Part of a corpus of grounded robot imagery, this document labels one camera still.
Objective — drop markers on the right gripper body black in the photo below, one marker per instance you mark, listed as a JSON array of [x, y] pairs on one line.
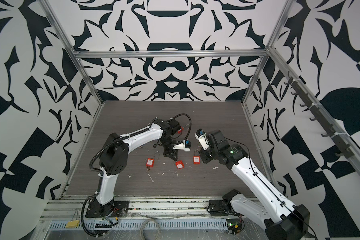
[[209, 154]]

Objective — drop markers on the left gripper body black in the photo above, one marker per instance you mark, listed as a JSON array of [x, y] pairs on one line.
[[168, 145]]

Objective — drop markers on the red padlock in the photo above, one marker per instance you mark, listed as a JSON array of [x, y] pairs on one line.
[[196, 158], [184, 129], [151, 161], [179, 165]]

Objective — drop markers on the red padlock front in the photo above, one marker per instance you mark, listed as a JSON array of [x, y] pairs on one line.
[[151, 161]]

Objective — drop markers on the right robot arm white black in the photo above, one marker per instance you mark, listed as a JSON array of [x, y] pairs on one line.
[[275, 213]]

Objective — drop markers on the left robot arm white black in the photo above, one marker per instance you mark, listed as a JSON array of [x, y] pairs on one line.
[[112, 158]]

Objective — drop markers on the small circuit board right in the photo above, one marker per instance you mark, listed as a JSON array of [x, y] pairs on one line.
[[235, 226]]

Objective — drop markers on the yellow connector block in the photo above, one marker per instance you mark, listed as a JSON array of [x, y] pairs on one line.
[[72, 224]]

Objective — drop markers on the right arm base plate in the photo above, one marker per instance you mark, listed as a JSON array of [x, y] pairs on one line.
[[225, 207]]

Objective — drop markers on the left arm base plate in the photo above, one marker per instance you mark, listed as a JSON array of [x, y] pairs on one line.
[[111, 209]]

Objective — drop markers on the aluminium frame crossbar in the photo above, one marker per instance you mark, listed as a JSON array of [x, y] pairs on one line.
[[169, 54]]

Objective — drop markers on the grey hook rail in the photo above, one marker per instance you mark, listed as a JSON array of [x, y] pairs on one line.
[[321, 115]]

